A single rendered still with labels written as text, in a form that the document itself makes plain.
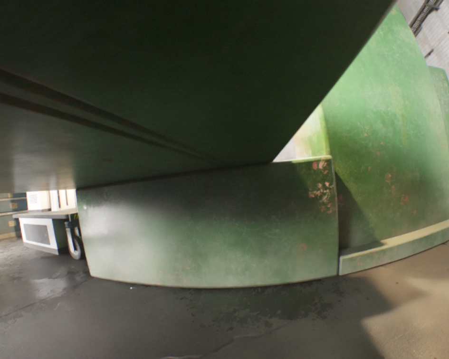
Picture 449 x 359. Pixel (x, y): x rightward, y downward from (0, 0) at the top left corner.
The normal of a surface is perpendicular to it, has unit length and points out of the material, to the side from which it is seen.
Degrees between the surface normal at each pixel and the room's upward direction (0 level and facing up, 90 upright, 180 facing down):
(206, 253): 90
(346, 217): 90
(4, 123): 180
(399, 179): 90
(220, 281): 90
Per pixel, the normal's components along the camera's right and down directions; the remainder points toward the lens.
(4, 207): 0.95, -0.11
